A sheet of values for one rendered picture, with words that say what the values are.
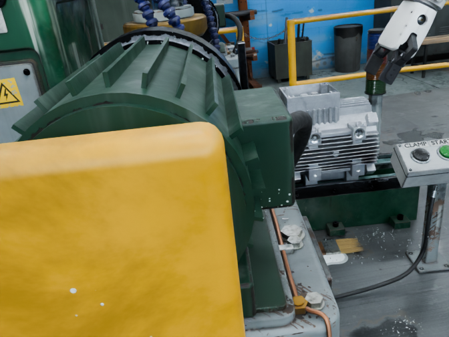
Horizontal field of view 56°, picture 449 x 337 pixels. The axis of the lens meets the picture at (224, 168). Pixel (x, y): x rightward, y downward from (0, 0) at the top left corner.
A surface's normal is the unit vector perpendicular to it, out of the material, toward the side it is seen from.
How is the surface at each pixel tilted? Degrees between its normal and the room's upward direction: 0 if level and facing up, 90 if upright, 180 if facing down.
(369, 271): 0
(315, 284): 0
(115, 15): 90
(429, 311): 0
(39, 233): 90
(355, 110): 88
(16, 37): 90
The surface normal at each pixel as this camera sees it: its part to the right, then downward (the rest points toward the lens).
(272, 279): -0.11, -0.90
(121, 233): 0.04, 0.42
